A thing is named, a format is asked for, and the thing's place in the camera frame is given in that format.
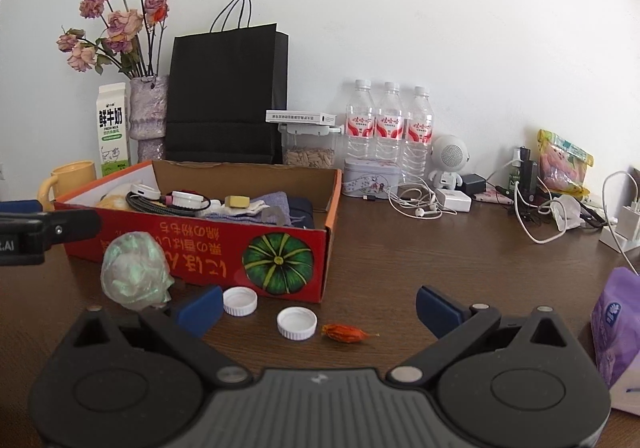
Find black paper bag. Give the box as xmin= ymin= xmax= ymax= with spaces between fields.
xmin=165 ymin=0 xmax=290 ymax=165

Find yellow white plush toy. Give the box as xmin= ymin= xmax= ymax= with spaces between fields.
xmin=95 ymin=184 xmax=136 ymax=209

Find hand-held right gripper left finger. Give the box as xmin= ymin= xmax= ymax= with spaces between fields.
xmin=65 ymin=285 xmax=253 ymax=387

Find white round case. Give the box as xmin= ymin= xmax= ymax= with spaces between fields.
xmin=165 ymin=189 xmax=211 ymax=214

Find purple textured vase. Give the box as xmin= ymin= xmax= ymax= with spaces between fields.
xmin=129 ymin=75 xmax=170 ymax=161

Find navy blue pouch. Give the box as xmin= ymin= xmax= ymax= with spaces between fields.
xmin=287 ymin=197 xmax=316 ymax=230

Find dried rose bouquet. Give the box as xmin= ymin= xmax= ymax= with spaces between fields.
xmin=56 ymin=0 xmax=171 ymax=79

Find grey braided cable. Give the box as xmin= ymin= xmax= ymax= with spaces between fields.
xmin=125 ymin=191 xmax=211 ymax=217

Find white bottle cap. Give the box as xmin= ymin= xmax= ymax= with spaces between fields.
xmin=222 ymin=287 xmax=259 ymax=316
xmin=276 ymin=307 xmax=318 ymax=341

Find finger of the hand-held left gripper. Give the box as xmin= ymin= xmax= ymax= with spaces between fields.
xmin=0 ymin=201 xmax=101 ymax=249

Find white printed tin box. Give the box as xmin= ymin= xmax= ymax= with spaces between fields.
xmin=342 ymin=158 xmax=402 ymax=199

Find blue-grey linen pouch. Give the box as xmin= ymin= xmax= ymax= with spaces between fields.
xmin=205 ymin=191 xmax=293 ymax=228

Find pumpkin print cardboard box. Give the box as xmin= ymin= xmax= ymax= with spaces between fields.
xmin=54 ymin=159 xmax=343 ymax=305

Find black upright device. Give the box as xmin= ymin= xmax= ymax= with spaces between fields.
xmin=517 ymin=147 xmax=540 ymax=204

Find white power strip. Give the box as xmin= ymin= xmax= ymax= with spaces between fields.
xmin=599 ymin=223 xmax=640 ymax=253

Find white wired earphones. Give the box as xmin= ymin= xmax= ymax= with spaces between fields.
xmin=365 ymin=183 xmax=458 ymax=219

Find white cloth pouch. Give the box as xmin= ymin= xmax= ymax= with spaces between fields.
xmin=210 ymin=198 xmax=271 ymax=220

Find white wall charger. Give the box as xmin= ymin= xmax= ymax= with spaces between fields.
xmin=621 ymin=201 xmax=640 ymax=241

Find white robot-shaped speaker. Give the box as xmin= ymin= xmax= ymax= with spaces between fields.
xmin=429 ymin=134 xmax=471 ymax=189

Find yellow mug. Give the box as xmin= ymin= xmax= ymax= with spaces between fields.
xmin=37 ymin=159 xmax=98 ymax=211

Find white charger block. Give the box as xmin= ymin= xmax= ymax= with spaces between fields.
xmin=435 ymin=187 xmax=472 ymax=214

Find white green milk carton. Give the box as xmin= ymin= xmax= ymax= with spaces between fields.
xmin=96 ymin=82 xmax=132 ymax=179

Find clear jar of sunflower seeds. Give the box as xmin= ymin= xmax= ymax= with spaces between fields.
xmin=278 ymin=123 xmax=343 ymax=169

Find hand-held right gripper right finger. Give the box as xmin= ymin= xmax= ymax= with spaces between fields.
xmin=386 ymin=285 xmax=577 ymax=387

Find pink patterned pouch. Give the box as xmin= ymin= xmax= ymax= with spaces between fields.
xmin=472 ymin=188 xmax=516 ymax=205

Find white face mask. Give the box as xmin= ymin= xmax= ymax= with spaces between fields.
xmin=550 ymin=195 xmax=581 ymax=231

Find clear plastic bag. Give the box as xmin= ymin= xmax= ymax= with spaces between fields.
xmin=100 ymin=231 xmax=176 ymax=311

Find black power adapter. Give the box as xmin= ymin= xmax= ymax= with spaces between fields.
xmin=460 ymin=173 xmax=487 ymax=196

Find white charging cable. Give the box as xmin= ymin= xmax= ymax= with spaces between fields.
xmin=514 ymin=185 xmax=608 ymax=245
xmin=601 ymin=171 xmax=640 ymax=275

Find clear water bottle red label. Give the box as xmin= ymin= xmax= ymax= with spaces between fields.
xmin=402 ymin=86 xmax=434 ymax=174
xmin=375 ymin=82 xmax=405 ymax=169
xmin=345 ymin=79 xmax=377 ymax=164

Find purple tissue pack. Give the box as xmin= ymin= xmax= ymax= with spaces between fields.
xmin=590 ymin=267 xmax=640 ymax=416

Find small green spray bottle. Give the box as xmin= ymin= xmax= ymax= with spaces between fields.
xmin=507 ymin=148 xmax=523 ymax=194

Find white flat carton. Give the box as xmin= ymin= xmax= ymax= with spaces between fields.
xmin=265 ymin=109 xmax=338 ymax=126

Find yellow snack bag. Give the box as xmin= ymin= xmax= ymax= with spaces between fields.
xmin=536 ymin=129 xmax=595 ymax=194

